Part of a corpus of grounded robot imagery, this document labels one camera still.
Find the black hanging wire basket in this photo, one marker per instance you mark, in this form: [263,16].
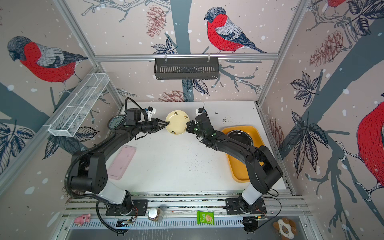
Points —
[187,69]

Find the brown white flower toy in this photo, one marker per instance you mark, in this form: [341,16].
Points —
[286,228]

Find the yellow small plate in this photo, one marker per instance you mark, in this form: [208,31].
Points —
[177,122]

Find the yellow plastic bin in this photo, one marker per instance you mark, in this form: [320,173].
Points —
[238,169]

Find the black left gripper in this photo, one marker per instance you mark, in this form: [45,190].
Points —
[164,124]

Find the green snack packet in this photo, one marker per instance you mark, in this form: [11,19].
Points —
[205,218]

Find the pink pig toy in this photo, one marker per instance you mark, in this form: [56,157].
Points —
[83,219]

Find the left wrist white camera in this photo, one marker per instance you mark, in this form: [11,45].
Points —
[150,112]

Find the small teal patterned plate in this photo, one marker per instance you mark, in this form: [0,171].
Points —
[116,122]

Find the pink rectangular tray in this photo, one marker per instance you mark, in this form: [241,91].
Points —
[121,162]

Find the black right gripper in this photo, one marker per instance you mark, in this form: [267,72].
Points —
[191,126]

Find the black small plate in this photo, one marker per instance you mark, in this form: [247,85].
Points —
[241,137]

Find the small glass jar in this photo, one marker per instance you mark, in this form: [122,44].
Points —
[155,215]

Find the white wire mesh shelf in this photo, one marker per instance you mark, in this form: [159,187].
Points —
[81,102]

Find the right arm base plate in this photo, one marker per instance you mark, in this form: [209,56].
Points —
[232,206]

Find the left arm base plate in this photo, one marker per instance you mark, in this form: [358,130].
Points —
[139,207]

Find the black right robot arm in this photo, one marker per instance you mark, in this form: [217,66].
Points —
[262,167]

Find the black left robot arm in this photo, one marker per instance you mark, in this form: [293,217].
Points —
[87,175]

